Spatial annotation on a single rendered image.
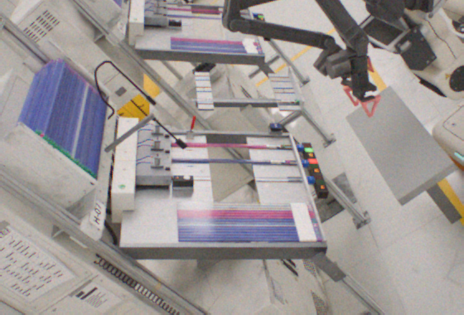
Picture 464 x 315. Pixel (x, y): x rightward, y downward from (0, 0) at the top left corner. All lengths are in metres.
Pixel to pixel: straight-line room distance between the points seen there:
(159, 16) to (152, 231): 1.71
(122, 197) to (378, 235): 1.40
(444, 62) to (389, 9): 0.45
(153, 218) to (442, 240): 1.35
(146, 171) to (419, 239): 1.34
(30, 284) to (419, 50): 1.55
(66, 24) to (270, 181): 1.42
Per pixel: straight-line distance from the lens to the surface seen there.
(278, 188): 2.26
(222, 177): 3.64
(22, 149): 1.87
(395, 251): 2.85
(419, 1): 1.87
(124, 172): 2.14
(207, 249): 1.97
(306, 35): 2.20
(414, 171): 2.23
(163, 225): 2.05
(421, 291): 2.69
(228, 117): 3.38
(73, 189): 1.94
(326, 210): 3.21
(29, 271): 2.06
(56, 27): 3.14
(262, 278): 2.31
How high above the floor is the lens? 2.16
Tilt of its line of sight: 31 degrees down
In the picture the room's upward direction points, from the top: 45 degrees counter-clockwise
